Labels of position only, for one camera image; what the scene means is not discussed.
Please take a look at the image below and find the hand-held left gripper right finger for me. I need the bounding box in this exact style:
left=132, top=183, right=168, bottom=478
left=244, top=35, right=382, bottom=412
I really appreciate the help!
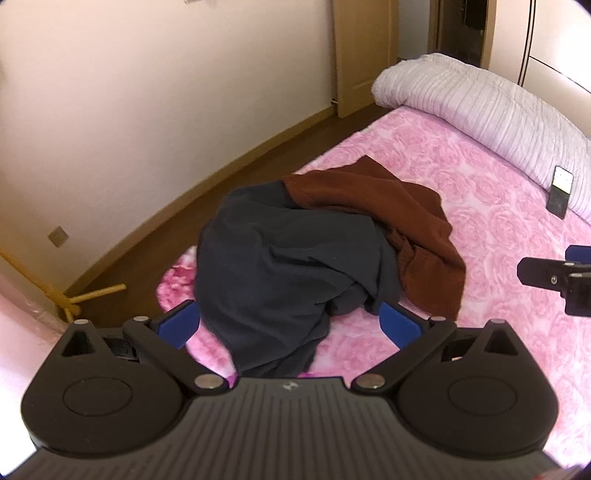
left=351, top=302, right=528, bottom=396

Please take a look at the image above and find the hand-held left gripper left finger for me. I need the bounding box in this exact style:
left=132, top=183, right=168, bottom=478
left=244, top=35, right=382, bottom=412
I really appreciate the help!
left=60, top=300, right=230, bottom=396

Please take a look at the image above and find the dark navy garment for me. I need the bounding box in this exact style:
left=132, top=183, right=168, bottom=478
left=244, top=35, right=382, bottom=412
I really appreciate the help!
left=194, top=180, right=400, bottom=377

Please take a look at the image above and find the brown knit sweater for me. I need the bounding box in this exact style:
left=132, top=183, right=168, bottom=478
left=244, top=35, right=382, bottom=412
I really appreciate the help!
left=281, top=154, right=467, bottom=321

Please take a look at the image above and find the black smartphone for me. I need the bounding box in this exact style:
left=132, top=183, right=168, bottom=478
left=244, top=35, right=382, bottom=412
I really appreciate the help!
left=546, top=165, right=575, bottom=220

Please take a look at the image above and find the pink floral blanket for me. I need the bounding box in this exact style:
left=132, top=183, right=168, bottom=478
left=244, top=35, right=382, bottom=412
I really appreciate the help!
left=154, top=104, right=591, bottom=462

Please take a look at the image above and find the yellow wooden stand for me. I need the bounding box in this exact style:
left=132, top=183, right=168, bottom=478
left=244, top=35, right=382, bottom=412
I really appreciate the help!
left=0, top=249, right=127, bottom=324

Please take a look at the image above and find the cream panelled wardrobe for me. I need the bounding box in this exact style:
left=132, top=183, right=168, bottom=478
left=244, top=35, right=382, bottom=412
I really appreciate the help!
left=480, top=0, right=591, bottom=100

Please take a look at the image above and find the lilac striped rolled quilt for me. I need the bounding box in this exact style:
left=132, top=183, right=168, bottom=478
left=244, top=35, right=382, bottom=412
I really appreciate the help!
left=372, top=52, right=591, bottom=217

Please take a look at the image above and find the wooden door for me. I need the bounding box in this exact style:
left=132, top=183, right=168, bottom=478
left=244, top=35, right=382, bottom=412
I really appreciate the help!
left=333, top=0, right=400, bottom=118

